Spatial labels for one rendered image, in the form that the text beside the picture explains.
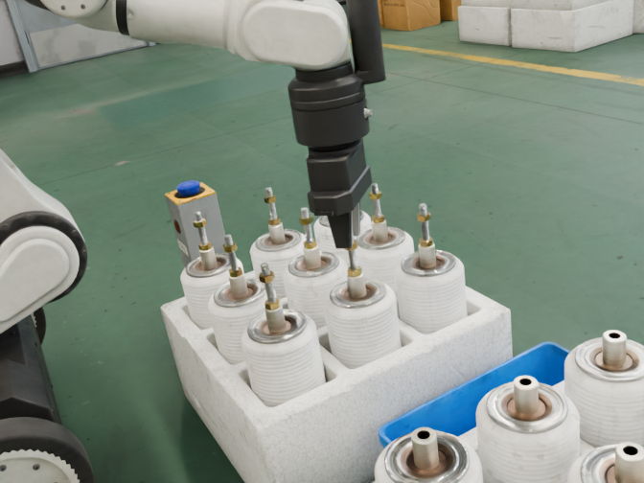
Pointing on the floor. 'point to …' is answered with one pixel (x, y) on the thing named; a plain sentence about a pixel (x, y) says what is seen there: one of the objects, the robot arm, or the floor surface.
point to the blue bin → (448, 402)
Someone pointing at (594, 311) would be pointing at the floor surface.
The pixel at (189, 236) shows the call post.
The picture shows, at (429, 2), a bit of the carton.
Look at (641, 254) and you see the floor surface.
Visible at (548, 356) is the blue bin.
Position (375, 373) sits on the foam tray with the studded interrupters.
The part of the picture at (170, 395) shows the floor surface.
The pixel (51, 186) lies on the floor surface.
